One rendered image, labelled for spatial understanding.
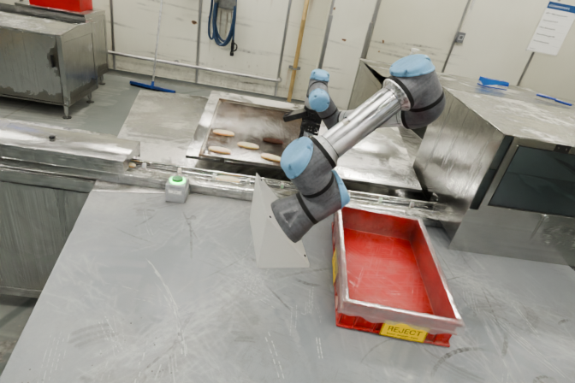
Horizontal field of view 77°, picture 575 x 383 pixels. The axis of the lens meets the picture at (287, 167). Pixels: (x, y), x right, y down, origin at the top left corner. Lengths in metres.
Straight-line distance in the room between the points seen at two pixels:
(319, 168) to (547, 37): 5.25
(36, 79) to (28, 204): 2.48
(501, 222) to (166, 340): 1.18
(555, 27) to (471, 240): 4.81
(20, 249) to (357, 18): 4.05
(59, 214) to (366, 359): 1.28
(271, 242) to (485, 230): 0.82
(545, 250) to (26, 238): 2.08
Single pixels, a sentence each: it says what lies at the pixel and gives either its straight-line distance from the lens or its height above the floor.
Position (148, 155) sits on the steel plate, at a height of 0.82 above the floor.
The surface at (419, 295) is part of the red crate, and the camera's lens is 1.28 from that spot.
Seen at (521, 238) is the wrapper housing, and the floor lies 0.91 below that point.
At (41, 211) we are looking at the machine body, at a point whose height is 0.63.
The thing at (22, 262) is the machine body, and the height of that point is 0.34.
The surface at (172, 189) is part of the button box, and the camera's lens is 1.39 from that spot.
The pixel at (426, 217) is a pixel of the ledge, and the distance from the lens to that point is 1.59.
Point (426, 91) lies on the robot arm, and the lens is 1.15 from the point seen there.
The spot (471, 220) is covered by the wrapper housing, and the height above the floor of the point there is 0.97.
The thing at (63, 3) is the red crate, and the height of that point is 0.93.
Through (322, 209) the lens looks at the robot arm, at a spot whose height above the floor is 1.02.
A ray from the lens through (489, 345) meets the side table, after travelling 1.27.
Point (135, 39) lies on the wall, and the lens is 5.42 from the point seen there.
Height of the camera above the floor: 1.64
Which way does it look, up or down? 28 degrees down
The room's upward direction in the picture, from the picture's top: 11 degrees clockwise
